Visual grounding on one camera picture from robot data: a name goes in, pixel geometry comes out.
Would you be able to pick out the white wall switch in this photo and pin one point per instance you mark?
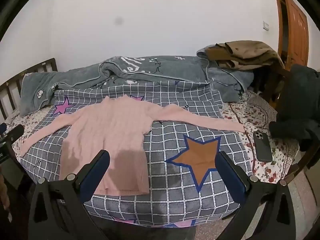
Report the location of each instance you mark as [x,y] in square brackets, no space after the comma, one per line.
[265,26]

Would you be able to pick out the dark wooden headboard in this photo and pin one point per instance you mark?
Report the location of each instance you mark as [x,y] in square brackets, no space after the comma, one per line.
[11,89]

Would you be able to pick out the black smartphone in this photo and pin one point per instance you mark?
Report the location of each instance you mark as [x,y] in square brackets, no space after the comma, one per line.
[262,147]

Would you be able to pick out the grey checked star quilt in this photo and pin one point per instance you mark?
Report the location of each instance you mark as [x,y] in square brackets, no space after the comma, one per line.
[185,187]

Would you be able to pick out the orange wooden door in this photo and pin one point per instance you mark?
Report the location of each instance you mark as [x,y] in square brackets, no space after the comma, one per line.
[293,44]

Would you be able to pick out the brown clothes pile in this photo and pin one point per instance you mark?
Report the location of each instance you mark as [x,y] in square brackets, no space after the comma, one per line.
[243,55]

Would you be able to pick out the dark clothes pile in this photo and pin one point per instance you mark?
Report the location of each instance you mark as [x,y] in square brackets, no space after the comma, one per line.
[298,108]

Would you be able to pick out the pink knit sweater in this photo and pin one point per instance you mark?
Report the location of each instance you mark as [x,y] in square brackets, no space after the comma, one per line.
[117,126]

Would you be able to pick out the grey-green plush blanket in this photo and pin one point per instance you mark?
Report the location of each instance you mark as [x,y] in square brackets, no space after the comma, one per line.
[38,88]

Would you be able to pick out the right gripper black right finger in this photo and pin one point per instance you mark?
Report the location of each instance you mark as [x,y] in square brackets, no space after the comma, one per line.
[278,218]

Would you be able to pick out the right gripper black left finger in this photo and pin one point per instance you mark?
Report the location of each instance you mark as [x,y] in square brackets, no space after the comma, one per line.
[57,209]

